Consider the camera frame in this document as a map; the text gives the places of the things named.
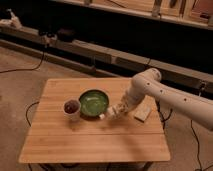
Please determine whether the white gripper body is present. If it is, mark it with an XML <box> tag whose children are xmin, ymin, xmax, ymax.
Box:
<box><xmin>119</xmin><ymin>89</ymin><xmax>145</xmax><ymax>113</ymax></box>

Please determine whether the white plastic bottle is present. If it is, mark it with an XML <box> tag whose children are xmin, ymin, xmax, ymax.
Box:
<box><xmin>99</xmin><ymin>103</ymin><xmax>128</xmax><ymax>120</ymax></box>

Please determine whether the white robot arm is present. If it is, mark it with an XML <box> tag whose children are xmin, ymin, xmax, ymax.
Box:
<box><xmin>122</xmin><ymin>68</ymin><xmax>213</xmax><ymax>131</ymax></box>

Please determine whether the green ceramic bowl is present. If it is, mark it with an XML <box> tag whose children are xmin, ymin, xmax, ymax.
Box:
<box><xmin>79</xmin><ymin>89</ymin><xmax>109</xmax><ymax>117</ymax></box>

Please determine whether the beige rectangular sponge block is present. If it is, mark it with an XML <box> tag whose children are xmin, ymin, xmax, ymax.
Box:
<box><xmin>134</xmin><ymin>106</ymin><xmax>151</xmax><ymax>122</ymax></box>

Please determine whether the wooden table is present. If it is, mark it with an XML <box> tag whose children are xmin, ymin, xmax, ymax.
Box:
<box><xmin>19</xmin><ymin>78</ymin><xmax>170</xmax><ymax>163</ymax></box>

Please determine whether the white cup with dark contents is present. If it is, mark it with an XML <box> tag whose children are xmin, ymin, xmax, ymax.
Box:
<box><xmin>63</xmin><ymin>99</ymin><xmax>81</xmax><ymax>121</ymax></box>

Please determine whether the dark device on ledge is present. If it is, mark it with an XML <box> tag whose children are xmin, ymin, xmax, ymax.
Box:
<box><xmin>57</xmin><ymin>28</ymin><xmax>76</xmax><ymax>42</ymax></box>

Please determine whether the wooden shelf at back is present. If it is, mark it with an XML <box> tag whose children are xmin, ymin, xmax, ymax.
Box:
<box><xmin>52</xmin><ymin>0</ymin><xmax>213</xmax><ymax>31</ymax></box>

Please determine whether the white object on ledge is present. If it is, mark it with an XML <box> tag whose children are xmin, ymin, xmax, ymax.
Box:
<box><xmin>0</xmin><ymin>9</ymin><xmax>22</xmax><ymax>29</ymax></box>

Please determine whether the black cable right of table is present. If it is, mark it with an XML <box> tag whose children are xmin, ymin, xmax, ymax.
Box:
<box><xmin>155</xmin><ymin>99</ymin><xmax>174</xmax><ymax>130</ymax></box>

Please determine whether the long low metal rail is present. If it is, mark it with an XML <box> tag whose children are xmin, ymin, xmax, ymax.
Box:
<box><xmin>0</xmin><ymin>25</ymin><xmax>213</xmax><ymax>91</ymax></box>

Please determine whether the black cable at table left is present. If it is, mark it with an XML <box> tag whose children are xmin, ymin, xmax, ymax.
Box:
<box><xmin>25</xmin><ymin>101</ymin><xmax>40</xmax><ymax>128</ymax></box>

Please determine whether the black floor cable left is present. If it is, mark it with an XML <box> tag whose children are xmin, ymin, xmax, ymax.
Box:
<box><xmin>0</xmin><ymin>49</ymin><xmax>46</xmax><ymax>74</ymax></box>

